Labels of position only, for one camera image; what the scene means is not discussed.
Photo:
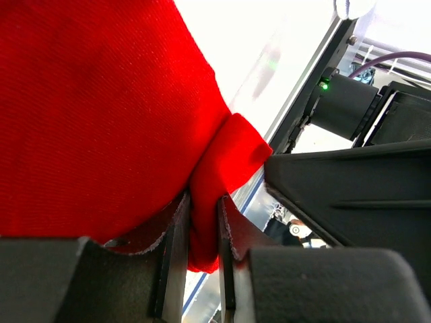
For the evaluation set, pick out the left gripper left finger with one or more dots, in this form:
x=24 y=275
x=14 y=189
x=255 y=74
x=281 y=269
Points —
x=138 y=277

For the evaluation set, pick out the red santa sock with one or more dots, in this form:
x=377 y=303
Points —
x=109 y=111

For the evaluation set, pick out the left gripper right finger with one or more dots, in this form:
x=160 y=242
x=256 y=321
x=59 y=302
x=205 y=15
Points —
x=263 y=282

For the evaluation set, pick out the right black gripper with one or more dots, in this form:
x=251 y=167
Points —
x=368 y=196

